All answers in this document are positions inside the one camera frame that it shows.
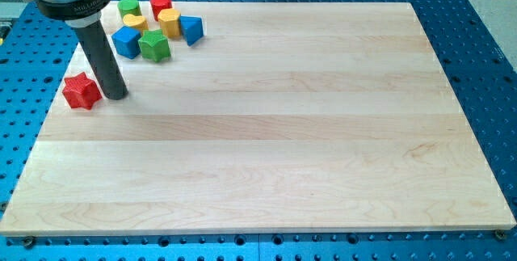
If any yellow hexagon block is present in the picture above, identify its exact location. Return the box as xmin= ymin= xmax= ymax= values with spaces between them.
xmin=158 ymin=8 xmax=182 ymax=38

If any red star block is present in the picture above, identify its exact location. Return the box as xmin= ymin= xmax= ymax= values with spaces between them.
xmin=62 ymin=72 xmax=102 ymax=110

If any blue perforated metal table plate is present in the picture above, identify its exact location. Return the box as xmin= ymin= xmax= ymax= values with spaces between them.
xmin=1 ymin=0 xmax=516 ymax=260

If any green cylinder block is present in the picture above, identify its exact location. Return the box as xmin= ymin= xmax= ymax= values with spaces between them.
xmin=117 ymin=0 xmax=141 ymax=18

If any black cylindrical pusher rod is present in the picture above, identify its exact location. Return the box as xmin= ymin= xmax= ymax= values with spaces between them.
xmin=74 ymin=21 xmax=128 ymax=100

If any light wooden board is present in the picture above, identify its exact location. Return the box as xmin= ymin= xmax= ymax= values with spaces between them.
xmin=1 ymin=2 xmax=515 ymax=237

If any green star block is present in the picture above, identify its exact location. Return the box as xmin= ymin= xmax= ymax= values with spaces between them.
xmin=138 ymin=30 xmax=171 ymax=62

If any blue triangle block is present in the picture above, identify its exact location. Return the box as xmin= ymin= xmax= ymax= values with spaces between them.
xmin=179 ymin=15 xmax=204 ymax=46

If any yellow heart block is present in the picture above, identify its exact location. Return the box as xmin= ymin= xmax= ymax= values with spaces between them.
xmin=122 ymin=14 xmax=149 ymax=34

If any blue cube block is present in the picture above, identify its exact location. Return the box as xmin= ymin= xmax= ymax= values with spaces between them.
xmin=111 ymin=26 xmax=141 ymax=59

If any red cylinder block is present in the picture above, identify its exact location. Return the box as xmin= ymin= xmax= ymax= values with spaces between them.
xmin=149 ymin=0 xmax=173 ymax=21

